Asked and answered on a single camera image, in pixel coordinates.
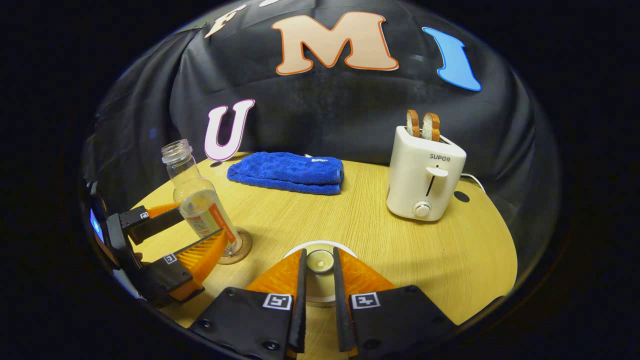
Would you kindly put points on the round wooden coaster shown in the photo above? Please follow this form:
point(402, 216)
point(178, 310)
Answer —
point(242, 250)

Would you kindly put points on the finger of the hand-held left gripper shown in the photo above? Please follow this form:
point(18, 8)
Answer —
point(170, 272)
point(155, 225)

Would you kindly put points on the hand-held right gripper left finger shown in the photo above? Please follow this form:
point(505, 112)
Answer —
point(301, 320)

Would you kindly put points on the black backdrop cloth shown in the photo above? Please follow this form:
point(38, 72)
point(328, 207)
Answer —
point(325, 110)

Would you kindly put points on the clear plastic water bottle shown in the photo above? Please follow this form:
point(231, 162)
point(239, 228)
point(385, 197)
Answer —
point(200, 205)

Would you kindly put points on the toasted bread slice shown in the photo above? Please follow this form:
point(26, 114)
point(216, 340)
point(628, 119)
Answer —
point(413, 123)
point(431, 127)

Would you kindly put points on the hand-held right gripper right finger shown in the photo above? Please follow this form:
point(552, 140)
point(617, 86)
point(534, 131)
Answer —
point(341, 320)

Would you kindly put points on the white toaster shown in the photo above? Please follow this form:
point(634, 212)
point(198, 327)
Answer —
point(420, 180)

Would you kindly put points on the folded blue towel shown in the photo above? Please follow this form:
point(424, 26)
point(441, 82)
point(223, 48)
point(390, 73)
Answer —
point(285, 172)

